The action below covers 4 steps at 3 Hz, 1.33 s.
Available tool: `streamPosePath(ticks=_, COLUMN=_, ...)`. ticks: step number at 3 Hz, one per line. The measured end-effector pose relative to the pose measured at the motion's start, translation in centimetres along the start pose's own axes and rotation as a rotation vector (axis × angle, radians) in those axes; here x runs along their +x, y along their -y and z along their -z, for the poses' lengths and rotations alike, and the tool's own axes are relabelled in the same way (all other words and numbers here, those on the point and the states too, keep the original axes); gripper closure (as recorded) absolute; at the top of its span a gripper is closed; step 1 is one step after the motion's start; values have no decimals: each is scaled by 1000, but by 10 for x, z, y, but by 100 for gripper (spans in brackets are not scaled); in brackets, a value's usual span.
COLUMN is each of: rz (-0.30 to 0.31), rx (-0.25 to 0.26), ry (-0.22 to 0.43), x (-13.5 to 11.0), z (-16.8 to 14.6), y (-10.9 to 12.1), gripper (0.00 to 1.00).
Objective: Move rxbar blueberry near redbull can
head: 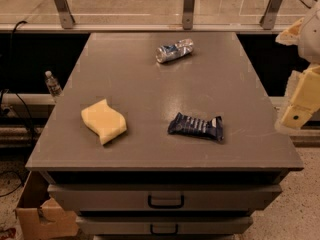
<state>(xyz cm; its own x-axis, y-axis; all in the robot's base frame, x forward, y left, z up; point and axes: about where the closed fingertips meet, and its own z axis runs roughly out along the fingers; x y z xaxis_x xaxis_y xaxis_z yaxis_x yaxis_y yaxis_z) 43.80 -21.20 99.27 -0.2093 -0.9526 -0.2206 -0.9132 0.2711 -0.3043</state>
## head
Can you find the black upper drawer handle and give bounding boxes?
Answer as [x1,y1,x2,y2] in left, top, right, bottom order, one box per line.
[147,195,185,209]

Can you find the dark blue rxbar wrapper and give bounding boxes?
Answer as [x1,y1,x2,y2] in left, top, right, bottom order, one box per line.
[167,113,224,142]

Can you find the grey lower drawer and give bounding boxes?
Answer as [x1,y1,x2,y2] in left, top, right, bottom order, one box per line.
[76,217,253,236]

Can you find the yellow wavy sponge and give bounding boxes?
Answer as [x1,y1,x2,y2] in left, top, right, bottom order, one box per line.
[81,99,127,145]

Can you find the grey upper drawer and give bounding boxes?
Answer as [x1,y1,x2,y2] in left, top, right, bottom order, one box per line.
[48,184,282,212]

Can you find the black lower drawer handle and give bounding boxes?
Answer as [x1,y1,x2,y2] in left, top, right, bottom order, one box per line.
[149,224,179,236]

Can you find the clear plastic water bottle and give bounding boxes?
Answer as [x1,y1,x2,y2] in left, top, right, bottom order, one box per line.
[45,71,62,97]

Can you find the middle metal bracket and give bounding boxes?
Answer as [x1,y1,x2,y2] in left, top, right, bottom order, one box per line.
[182,0,195,30]

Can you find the silver blue redbull can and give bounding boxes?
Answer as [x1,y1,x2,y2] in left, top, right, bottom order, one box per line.
[156,38,194,63]

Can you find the brown cardboard box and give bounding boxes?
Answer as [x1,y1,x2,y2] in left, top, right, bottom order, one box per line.
[15,172,78,240]

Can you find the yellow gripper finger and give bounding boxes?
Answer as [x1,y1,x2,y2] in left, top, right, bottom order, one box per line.
[275,18,304,46]
[279,64,320,129]

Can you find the grey drawer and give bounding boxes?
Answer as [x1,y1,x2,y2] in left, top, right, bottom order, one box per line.
[48,184,282,212]
[76,217,253,236]

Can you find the black cable on left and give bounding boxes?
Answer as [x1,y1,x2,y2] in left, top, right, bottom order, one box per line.
[0,19,38,142]

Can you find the right metal bracket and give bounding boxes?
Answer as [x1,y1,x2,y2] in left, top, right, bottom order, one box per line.
[259,0,283,30]

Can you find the left metal bracket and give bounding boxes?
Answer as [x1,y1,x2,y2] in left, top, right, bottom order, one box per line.
[54,0,75,29]

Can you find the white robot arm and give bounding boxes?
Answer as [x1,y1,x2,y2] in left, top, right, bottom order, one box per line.
[276,1,320,129]

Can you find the black drawer handle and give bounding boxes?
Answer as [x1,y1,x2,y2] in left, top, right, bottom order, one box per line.
[149,224,179,236]
[147,195,185,209]

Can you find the metal bracket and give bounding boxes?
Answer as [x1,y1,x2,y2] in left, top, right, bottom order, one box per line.
[182,0,195,30]
[54,0,75,29]
[259,0,283,30]

